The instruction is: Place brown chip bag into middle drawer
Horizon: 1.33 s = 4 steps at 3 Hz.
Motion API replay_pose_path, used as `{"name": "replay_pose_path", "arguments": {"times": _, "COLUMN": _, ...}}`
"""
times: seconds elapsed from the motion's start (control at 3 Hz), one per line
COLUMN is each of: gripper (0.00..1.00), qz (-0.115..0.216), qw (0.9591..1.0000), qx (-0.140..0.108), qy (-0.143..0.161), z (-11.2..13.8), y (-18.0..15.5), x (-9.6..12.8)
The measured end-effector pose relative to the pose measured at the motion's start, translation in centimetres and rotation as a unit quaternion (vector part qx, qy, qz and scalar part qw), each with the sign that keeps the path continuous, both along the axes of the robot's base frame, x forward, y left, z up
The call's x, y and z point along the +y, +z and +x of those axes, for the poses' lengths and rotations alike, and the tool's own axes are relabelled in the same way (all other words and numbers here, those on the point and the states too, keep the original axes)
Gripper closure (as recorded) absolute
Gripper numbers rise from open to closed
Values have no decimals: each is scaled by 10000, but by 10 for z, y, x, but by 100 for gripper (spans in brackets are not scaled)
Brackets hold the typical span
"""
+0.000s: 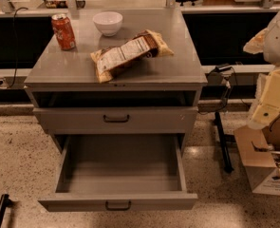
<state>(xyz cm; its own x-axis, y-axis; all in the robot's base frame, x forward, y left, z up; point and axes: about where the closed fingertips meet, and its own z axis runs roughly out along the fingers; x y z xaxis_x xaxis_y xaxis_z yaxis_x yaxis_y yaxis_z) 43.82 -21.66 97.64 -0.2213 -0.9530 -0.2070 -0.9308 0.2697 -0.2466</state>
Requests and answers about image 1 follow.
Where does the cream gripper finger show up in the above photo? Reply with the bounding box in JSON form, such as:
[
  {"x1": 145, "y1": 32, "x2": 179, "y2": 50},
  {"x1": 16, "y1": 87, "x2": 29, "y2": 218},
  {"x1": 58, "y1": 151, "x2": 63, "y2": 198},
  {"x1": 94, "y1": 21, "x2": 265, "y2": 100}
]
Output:
[{"x1": 243, "y1": 28, "x2": 268, "y2": 54}]

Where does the brown chip bag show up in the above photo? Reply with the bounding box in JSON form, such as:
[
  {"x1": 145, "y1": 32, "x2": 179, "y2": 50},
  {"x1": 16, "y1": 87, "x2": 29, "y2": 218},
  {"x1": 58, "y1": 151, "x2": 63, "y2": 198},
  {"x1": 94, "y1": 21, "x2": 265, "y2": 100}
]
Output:
[{"x1": 90, "y1": 29, "x2": 174, "y2": 83}]

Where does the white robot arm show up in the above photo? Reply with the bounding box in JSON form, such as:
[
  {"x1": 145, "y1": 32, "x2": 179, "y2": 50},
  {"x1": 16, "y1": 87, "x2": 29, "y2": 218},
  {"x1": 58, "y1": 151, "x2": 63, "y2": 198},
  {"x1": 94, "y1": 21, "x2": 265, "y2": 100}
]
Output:
[{"x1": 243, "y1": 10, "x2": 280, "y2": 129}]

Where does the closed upper grey drawer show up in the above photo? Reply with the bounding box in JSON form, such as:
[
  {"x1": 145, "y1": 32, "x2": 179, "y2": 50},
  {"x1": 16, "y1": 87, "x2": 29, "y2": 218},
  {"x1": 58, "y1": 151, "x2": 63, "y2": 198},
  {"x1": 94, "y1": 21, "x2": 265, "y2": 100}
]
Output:
[{"x1": 34, "y1": 106, "x2": 197, "y2": 135}]

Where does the grey drawer cabinet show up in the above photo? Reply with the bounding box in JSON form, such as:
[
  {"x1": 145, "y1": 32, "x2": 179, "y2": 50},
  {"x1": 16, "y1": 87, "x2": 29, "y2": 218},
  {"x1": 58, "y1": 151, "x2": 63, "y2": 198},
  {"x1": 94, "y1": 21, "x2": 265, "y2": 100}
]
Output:
[{"x1": 25, "y1": 9, "x2": 207, "y2": 149}]

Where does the open lower grey drawer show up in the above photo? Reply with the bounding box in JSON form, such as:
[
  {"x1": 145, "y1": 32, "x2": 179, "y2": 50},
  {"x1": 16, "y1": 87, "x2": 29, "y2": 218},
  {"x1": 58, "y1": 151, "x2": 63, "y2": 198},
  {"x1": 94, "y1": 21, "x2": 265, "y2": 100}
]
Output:
[{"x1": 39, "y1": 134, "x2": 197, "y2": 212}]

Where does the black power adapter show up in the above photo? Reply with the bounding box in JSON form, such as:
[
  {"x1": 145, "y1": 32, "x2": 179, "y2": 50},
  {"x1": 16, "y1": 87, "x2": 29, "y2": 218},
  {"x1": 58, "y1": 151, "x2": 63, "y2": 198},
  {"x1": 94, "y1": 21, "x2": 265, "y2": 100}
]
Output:
[{"x1": 215, "y1": 64, "x2": 232, "y2": 72}]

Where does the brown cardboard box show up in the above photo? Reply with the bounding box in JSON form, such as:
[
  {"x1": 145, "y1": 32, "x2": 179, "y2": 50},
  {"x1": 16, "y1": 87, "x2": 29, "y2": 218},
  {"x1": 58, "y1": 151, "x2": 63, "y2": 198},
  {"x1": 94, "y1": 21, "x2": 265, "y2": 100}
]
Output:
[{"x1": 234, "y1": 117, "x2": 280, "y2": 196}]

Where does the white bowl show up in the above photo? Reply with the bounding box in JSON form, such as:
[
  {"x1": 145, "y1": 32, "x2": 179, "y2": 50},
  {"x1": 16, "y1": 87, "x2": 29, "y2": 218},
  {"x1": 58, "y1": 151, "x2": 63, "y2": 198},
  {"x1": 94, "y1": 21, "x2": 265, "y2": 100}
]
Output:
[{"x1": 93, "y1": 11, "x2": 123, "y2": 36}]

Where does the orange soda can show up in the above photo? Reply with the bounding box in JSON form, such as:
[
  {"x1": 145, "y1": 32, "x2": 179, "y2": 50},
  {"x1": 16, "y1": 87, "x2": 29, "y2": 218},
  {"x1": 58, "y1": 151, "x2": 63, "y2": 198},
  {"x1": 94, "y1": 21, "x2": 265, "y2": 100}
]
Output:
[{"x1": 51, "y1": 14, "x2": 76, "y2": 50}]

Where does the black bar on floor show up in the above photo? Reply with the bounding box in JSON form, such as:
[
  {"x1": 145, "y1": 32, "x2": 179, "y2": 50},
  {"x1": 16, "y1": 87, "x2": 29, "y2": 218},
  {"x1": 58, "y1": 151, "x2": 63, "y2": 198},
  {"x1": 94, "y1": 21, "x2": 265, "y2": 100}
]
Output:
[{"x1": 0, "y1": 194, "x2": 12, "y2": 228}]

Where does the black hanging cable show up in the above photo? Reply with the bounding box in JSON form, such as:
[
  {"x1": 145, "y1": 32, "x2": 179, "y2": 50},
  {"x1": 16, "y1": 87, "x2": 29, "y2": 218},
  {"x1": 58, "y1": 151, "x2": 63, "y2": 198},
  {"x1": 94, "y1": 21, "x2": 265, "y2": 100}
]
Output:
[{"x1": 7, "y1": 7, "x2": 29, "y2": 89}]

